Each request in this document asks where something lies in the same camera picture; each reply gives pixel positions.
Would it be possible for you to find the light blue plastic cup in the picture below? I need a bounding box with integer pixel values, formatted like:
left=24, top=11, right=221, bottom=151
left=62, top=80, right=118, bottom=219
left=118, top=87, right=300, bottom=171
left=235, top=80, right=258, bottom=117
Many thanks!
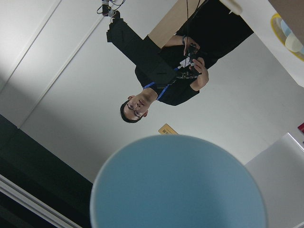
left=90, top=135, right=268, bottom=228

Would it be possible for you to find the standing person in black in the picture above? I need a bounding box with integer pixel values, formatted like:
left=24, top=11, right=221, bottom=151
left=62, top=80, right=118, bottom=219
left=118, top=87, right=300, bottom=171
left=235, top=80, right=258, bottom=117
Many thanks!
left=120, top=0, right=253, bottom=123

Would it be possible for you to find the red bottle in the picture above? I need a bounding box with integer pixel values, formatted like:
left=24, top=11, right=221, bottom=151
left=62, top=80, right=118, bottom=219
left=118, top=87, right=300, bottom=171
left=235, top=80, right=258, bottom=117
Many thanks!
left=297, top=123, right=304, bottom=133

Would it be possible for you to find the yellow bowl with blue plate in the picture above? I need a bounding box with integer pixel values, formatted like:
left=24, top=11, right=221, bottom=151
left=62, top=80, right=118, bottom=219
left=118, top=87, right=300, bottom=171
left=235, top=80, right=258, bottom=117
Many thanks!
left=270, top=13, right=304, bottom=61

